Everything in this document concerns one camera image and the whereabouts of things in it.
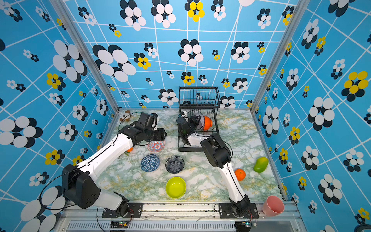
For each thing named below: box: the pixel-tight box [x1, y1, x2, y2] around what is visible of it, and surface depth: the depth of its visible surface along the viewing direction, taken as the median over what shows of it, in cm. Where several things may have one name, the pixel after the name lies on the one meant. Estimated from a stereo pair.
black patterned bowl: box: [165, 155, 185, 174], surface depth 90 cm
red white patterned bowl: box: [146, 140, 166, 153], surface depth 98 cm
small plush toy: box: [119, 110, 131, 122], surface depth 117 cm
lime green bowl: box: [165, 176, 187, 200], surface depth 82 cm
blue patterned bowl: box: [140, 154, 160, 173], surface depth 90 cm
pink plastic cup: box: [262, 195, 285, 217], surface depth 68 cm
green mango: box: [253, 157, 270, 174], surface depth 88 cm
